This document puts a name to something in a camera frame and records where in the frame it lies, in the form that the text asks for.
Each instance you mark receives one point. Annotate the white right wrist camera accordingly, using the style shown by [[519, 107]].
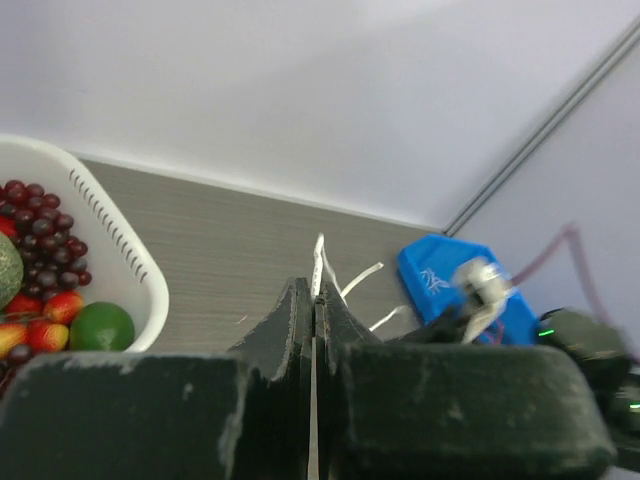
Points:
[[485, 292]]

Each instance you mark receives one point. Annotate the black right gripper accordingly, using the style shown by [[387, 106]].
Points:
[[420, 406]]

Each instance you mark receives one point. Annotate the green melon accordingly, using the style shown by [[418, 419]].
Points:
[[11, 271]]

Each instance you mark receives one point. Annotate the red grape bunch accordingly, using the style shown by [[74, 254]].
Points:
[[54, 259]]

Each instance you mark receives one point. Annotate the blue plastic divided bin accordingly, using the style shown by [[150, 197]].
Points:
[[427, 268]]

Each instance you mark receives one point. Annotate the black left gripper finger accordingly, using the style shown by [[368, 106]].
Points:
[[242, 414]]

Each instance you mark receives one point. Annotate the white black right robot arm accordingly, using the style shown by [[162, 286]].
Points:
[[600, 354]]

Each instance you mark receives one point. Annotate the white plastic fruit basket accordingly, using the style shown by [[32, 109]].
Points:
[[124, 272]]

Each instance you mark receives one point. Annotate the green lime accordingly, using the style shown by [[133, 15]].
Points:
[[101, 326]]

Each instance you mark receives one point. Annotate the small cherry fruit cluster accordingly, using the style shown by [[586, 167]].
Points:
[[30, 326]]

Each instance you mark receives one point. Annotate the aluminium corner frame post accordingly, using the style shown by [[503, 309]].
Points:
[[588, 84]]

